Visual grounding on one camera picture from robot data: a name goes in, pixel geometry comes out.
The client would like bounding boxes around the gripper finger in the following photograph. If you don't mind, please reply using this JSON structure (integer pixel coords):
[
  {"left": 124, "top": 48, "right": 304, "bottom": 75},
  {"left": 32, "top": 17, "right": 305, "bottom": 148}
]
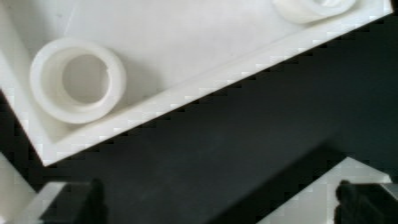
[{"left": 334, "top": 180, "right": 398, "bottom": 224}]

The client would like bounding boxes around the white square tabletop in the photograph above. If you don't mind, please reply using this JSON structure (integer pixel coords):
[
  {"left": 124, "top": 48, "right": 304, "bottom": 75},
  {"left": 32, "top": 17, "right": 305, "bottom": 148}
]
[{"left": 0, "top": 0, "right": 392, "bottom": 164}]

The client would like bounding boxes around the white obstacle fence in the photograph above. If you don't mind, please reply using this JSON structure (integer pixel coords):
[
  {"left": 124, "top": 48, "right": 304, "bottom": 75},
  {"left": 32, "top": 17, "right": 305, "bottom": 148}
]
[{"left": 0, "top": 150, "right": 392, "bottom": 224}]

